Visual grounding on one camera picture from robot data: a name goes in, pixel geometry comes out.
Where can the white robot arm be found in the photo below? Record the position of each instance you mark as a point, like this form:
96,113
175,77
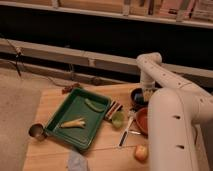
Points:
172,111

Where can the dark purple bowl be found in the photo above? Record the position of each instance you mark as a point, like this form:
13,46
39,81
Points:
137,99

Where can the red brown bowl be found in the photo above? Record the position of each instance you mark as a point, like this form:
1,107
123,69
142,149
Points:
142,121

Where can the green pea pod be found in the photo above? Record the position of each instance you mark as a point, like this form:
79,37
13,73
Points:
92,106

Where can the small green cup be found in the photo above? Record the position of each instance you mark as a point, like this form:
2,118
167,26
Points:
118,119

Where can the brown toy near tray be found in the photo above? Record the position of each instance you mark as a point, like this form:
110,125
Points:
68,89

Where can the green rectangular tray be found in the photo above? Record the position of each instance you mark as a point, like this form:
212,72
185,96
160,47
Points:
74,107

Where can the yellow orange toy fruit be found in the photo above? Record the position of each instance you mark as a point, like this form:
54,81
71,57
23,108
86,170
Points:
141,153

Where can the grey cloth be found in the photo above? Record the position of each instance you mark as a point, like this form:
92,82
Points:
76,162

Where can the small metal cup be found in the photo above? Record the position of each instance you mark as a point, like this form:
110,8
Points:
37,131

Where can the white handled brush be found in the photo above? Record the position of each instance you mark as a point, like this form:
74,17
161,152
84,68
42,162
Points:
131,116

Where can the wooden rail frame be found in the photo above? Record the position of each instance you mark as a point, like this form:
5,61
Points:
115,63

